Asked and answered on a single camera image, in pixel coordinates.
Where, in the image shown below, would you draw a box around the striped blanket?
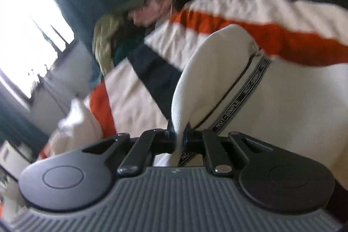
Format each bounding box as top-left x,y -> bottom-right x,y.
38,0 -> 348,160

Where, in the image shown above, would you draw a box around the green fluffy blanket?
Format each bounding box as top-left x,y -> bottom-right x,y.
92,15 -> 131,76

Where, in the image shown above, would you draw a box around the window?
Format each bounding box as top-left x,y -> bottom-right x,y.
0,0 -> 75,102

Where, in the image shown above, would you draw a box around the white sweatpants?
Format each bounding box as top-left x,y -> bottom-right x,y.
156,24 -> 348,224

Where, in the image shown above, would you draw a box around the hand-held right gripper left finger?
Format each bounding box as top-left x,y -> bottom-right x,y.
82,129 -> 174,177

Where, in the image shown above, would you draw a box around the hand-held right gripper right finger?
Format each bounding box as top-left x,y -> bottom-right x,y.
185,129 -> 275,177

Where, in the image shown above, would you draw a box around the dark clothes pile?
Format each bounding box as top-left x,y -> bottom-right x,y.
111,0 -> 155,67

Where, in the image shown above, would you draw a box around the white desk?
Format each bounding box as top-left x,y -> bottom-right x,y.
0,140 -> 33,167

